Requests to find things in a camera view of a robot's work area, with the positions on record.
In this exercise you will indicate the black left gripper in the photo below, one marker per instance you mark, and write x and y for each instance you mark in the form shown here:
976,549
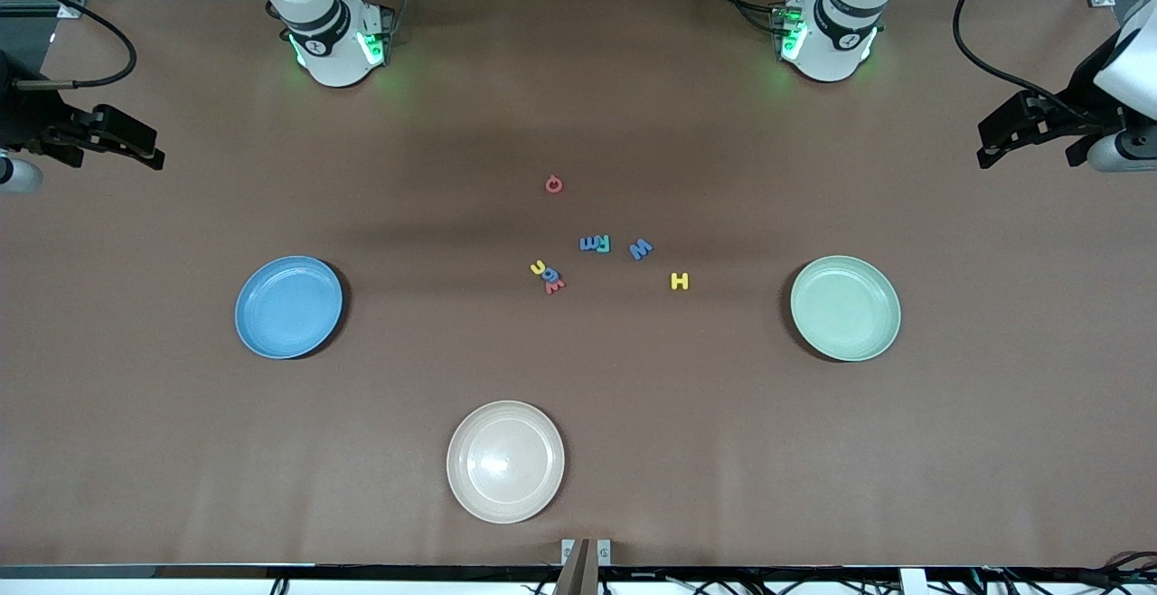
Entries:
1087,89

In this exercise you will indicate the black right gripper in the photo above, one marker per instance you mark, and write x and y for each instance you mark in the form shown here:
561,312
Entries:
20,116

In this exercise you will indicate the yellow foam letter H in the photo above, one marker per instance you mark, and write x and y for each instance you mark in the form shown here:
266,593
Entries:
680,281

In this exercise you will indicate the blue capital letter W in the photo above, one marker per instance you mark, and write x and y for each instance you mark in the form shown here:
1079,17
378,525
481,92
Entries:
641,250

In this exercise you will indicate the pink foam letter Q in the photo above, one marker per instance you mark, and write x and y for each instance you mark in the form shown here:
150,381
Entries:
548,184

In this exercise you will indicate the pink lowercase letter w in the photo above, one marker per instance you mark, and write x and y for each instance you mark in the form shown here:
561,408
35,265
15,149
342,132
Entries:
556,288

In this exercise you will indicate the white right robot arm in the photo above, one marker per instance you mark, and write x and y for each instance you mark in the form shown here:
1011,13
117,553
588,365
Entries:
330,52

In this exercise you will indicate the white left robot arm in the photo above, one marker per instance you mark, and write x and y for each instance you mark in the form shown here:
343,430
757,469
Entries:
836,48

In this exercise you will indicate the blue round plate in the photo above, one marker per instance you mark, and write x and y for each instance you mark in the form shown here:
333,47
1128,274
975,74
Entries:
289,307

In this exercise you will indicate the green round plate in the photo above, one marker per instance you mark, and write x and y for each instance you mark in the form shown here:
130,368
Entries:
845,308

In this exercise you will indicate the blue foam digit 6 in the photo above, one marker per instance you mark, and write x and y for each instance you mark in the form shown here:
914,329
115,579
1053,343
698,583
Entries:
549,271

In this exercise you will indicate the blue lowercase letter m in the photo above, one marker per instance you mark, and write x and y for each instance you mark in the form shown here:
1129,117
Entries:
589,243

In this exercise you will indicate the beige round plate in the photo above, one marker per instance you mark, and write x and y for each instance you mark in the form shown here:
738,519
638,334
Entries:
505,462

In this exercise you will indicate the metal table edge bracket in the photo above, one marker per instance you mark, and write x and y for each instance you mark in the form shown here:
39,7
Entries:
586,559

